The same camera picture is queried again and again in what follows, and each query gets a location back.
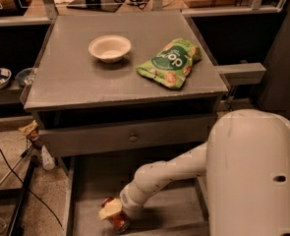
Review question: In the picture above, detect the grey side shelf block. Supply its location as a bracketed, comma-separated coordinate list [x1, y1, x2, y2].
[216, 63, 265, 86]

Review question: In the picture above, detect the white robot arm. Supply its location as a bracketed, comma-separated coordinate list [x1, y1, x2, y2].
[98, 109, 290, 236]

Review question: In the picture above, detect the black metal stand leg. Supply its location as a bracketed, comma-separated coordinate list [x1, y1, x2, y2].
[6, 161, 36, 236]

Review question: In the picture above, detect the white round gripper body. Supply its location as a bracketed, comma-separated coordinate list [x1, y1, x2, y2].
[119, 184, 145, 217]

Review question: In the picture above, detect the grey upper drawer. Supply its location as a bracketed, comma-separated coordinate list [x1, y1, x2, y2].
[40, 114, 216, 157]

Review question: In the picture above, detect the grey drawer cabinet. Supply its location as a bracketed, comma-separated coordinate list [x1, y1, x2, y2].
[20, 10, 231, 159]

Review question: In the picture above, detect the grey glass bowl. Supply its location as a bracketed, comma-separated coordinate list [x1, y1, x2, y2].
[15, 68, 36, 88]

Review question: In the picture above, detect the white paper bowl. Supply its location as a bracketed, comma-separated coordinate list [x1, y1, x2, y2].
[88, 35, 132, 63]

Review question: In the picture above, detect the brown snack packet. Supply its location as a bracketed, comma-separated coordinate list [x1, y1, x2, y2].
[19, 121, 42, 148]

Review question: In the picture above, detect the white plastic bottle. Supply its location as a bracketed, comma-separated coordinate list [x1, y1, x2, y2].
[41, 147, 56, 170]

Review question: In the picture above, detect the red coke can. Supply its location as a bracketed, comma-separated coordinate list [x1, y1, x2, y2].
[104, 207, 130, 234]

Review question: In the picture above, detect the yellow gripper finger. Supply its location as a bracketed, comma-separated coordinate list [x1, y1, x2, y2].
[98, 198, 122, 220]

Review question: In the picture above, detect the grey open middle drawer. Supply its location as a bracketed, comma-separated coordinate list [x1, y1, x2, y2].
[65, 146, 209, 236]

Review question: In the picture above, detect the green chip bag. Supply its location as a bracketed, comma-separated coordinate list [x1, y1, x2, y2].
[136, 38, 202, 89]

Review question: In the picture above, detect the black monitor stand base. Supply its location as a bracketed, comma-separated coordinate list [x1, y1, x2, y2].
[67, 0, 120, 13]

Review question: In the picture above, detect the black floor cable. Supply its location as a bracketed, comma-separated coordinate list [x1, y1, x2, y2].
[0, 132, 64, 229]

